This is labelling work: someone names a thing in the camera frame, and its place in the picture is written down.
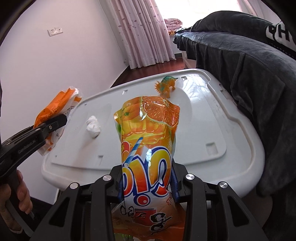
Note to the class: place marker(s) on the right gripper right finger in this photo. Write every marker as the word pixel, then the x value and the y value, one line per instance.
pixel 174 186

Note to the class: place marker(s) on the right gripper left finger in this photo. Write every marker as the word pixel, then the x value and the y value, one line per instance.
pixel 120 186

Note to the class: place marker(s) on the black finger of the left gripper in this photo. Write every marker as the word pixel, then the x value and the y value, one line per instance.
pixel 40 133

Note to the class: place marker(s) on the orange white wrapper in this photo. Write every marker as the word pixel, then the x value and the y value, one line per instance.
pixel 56 113

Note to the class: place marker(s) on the white tissue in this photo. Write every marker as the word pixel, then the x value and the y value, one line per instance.
pixel 93 127

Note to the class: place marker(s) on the orange juice drink pouch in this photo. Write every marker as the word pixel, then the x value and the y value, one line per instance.
pixel 148 162

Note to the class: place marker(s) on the orange green dinosaur toy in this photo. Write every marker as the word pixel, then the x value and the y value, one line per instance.
pixel 165 86

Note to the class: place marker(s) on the person's left hand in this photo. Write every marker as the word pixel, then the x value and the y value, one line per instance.
pixel 16 205

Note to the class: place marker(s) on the white plastic bin lid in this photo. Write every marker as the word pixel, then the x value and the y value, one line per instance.
pixel 214 140

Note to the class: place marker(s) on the pink patterned curtain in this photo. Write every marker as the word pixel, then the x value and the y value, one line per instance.
pixel 143 32

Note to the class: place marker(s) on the dark grey bed blanket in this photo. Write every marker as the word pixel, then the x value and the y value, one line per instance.
pixel 260 76

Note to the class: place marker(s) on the folded pink blanket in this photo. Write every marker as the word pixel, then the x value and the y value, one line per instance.
pixel 173 25

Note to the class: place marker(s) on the white wall socket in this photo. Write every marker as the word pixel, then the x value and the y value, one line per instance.
pixel 54 31

